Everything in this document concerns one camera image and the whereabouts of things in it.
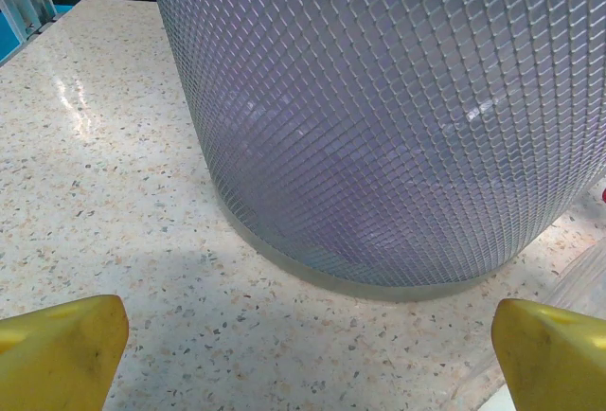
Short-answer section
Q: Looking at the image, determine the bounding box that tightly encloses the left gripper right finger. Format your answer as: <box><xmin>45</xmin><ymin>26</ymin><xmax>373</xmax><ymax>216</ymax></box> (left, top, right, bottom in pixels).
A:
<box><xmin>490</xmin><ymin>297</ymin><xmax>606</xmax><ymax>411</ymax></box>

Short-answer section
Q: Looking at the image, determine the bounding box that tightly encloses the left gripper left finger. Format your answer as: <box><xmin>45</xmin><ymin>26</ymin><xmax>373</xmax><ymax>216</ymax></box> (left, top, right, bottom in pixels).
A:
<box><xmin>0</xmin><ymin>294</ymin><xmax>131</xmax><ymax>411</ymax></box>

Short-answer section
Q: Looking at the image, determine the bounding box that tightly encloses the round wire mesh bin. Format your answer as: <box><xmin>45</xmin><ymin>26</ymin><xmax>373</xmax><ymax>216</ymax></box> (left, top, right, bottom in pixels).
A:
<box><xmin>143</xmin><ymin>0</ymin><xmax>606</xmax><ymax>302</ymax></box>

